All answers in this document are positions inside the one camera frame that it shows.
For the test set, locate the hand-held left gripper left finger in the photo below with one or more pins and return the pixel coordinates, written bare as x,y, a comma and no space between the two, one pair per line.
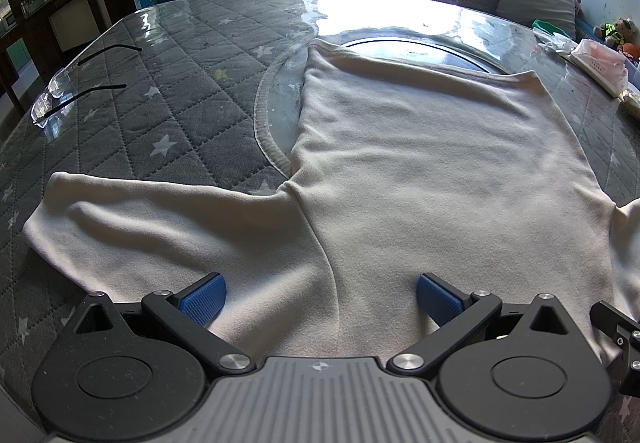
204,299

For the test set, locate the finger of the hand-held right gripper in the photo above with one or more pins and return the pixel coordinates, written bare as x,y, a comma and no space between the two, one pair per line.
622,330

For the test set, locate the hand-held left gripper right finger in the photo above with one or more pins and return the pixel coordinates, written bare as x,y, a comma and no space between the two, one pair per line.
439,300

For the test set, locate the cream long-sleeved shirt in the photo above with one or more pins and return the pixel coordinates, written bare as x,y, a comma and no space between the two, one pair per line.
400,163

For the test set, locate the clear rimless eyeglasses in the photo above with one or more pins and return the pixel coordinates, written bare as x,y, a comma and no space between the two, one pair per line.
52,88

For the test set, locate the pink tissue pack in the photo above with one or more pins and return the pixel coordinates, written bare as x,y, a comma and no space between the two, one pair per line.
600,65

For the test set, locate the clear plastic bag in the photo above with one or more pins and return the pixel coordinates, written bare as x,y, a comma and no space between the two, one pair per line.
557,43

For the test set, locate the brown teddy bear toy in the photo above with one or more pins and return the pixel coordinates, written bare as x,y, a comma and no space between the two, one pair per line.
620,32

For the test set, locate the dark wooden cabinet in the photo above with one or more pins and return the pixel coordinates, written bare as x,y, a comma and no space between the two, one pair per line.
35,8

